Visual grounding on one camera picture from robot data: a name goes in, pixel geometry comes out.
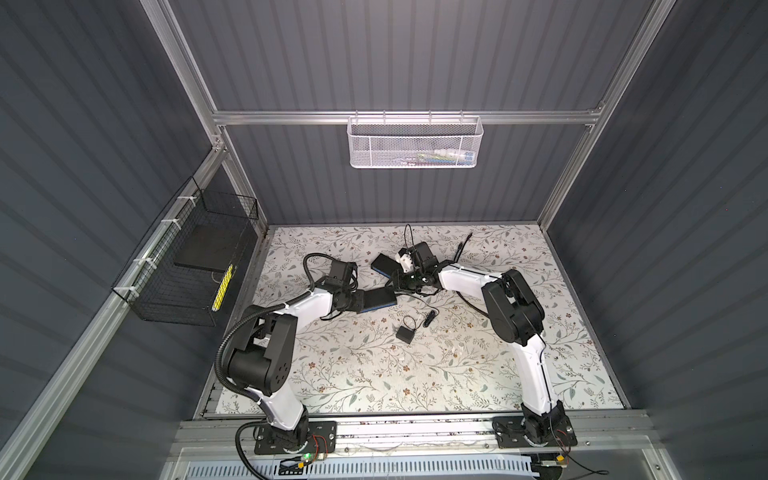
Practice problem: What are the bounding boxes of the black network switch blue ports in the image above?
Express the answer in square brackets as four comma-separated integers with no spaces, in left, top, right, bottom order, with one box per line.
[358,287,397,313]

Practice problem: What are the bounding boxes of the black power adapter with cable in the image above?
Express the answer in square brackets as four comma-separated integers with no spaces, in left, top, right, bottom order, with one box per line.
[395,295,440,344]

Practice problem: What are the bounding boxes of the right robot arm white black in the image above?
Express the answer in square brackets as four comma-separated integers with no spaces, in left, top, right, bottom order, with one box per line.
[391,242,566,432]

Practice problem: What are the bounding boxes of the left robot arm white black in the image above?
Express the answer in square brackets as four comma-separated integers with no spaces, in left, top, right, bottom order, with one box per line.
[214,252,362,445]

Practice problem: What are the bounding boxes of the markers in white basket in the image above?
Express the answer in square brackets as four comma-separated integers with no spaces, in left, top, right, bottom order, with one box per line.
[398,149,477,168]

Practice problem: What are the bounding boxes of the black foam pad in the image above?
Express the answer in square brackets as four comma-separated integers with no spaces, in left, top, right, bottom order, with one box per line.
[173,225,240,273]

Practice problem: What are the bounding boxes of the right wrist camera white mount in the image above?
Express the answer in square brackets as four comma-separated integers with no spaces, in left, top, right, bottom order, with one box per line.
[396,248,414,274]

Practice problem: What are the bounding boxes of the black ribbed network switch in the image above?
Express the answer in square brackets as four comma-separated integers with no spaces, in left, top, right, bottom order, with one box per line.
[370,254,401,278]

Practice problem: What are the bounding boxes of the white wire mesh basket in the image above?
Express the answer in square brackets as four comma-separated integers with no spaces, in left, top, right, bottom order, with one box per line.
[346,115,484,169]

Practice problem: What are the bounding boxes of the black wire basket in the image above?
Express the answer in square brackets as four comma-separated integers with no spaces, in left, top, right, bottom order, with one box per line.
[113,182,260,327]

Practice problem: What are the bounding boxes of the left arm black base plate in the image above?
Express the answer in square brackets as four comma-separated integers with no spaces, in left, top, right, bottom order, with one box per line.
[253,421,338,455]

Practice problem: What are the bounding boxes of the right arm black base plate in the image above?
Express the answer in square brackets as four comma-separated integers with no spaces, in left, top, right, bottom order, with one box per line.
[491,415,578,449]

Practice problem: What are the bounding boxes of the white ventilated cable duct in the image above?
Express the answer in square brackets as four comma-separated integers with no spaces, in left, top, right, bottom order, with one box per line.
[182,454,540,480]

